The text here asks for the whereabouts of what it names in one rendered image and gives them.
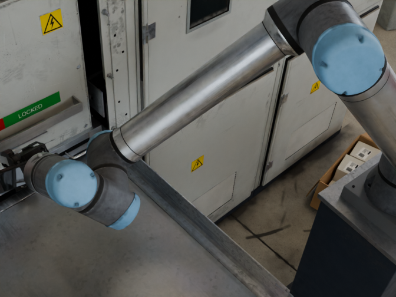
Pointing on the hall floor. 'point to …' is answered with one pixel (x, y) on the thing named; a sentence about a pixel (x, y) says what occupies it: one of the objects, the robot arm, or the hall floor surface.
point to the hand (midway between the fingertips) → (2, 162)
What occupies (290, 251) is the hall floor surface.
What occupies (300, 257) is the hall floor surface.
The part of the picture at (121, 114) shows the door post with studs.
